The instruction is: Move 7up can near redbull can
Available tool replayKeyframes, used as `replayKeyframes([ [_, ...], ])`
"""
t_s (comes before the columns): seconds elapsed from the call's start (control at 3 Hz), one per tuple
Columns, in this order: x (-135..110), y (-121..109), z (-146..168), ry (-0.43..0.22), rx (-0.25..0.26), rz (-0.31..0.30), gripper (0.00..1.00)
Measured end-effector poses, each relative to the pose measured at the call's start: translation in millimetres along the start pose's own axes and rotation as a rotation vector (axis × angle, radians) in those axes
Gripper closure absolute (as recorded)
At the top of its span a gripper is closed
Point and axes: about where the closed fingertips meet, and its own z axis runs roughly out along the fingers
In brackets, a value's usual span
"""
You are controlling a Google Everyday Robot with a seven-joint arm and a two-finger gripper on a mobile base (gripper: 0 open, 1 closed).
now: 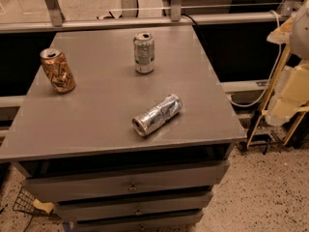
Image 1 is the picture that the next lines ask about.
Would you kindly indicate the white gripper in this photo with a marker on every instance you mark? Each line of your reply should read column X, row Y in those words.
column 300, row 36

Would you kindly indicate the green 7up can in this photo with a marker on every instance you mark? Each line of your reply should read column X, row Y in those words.
column 144, row 52

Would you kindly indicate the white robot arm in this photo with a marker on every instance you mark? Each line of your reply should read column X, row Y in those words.
column 299, row 39

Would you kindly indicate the crushed silver redbull can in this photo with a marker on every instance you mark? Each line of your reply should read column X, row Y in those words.
column 158, row 115

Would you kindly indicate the dented orange soda can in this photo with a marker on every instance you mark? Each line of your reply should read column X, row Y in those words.
column 57, row 70

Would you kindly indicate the top grey drawer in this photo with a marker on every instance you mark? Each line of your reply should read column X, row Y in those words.
column 138, row 180

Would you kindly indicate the grey drawer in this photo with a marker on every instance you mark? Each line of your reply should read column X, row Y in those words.
column 140, row 224
column 138, row 180
column 135, row 207

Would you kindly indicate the grey drawer cabinet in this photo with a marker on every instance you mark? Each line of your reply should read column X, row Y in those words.
column 89, row 130

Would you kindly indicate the bottom grey drawer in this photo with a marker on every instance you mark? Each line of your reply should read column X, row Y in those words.
column 140, row 224

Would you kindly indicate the middle grey drawer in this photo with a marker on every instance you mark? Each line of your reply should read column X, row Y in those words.
column 135, row 207

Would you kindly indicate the yellow wheeled cart frame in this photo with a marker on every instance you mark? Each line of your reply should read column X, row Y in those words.
column 254, row 139

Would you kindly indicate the metal railing frame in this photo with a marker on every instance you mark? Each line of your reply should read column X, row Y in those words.
column 23, row 16

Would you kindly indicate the black wire basket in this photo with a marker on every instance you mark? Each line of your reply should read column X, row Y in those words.
column 24, row 204

